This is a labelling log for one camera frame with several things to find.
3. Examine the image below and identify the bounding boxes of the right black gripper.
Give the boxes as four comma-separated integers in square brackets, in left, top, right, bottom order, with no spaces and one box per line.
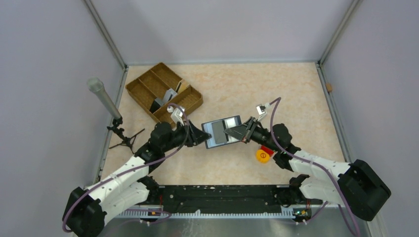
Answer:
[225,116,280,152]

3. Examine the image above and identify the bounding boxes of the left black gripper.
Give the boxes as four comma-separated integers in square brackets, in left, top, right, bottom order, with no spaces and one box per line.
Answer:
[162,119,211,153]

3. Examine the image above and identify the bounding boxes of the navy blue card holder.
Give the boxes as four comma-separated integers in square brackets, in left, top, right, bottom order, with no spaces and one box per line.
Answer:
[201,115,242,149]

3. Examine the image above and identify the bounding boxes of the dark grey credit card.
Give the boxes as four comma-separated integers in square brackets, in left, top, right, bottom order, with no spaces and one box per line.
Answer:
[149,100,162,114]

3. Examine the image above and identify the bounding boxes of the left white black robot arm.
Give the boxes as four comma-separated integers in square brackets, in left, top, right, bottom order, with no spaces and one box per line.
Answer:
[62,121,212,237]

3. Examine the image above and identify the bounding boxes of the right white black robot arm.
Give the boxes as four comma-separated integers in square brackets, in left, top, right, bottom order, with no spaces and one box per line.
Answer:
[224,117,391,221]

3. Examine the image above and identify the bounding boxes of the silver card in tray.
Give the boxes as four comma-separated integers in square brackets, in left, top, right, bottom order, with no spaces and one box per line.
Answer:
[154,88,177,106]

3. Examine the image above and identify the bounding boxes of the gold card in tray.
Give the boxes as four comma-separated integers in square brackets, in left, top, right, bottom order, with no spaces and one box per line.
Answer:
[175,80,190,94]

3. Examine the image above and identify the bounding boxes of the yellow round toy block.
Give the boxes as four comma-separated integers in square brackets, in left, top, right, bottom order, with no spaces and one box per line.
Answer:
[255,149,270,163]

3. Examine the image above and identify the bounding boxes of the red toy block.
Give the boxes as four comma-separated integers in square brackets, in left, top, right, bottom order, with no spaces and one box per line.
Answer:
[260,146,275,157]

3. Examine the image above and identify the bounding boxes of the woven brown divided tray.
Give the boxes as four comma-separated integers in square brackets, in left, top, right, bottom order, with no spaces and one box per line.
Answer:
[126,63,203,127]

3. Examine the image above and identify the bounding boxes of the small brown block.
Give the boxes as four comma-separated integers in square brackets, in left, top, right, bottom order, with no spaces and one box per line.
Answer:
[325,83,333,93]

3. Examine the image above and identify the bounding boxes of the grey microphone on tripod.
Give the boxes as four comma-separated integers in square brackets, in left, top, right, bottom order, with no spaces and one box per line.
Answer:
[86,77,144,154]

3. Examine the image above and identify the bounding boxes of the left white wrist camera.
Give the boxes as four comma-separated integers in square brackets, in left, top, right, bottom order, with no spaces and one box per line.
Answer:
[167,106,185,125]

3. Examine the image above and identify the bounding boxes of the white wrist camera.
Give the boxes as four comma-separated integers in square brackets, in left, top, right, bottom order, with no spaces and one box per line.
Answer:
[167,106,185,125]
[256,103,271,121]

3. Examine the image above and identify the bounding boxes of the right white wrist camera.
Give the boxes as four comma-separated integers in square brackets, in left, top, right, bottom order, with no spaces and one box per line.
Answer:
[256,103,271,121]

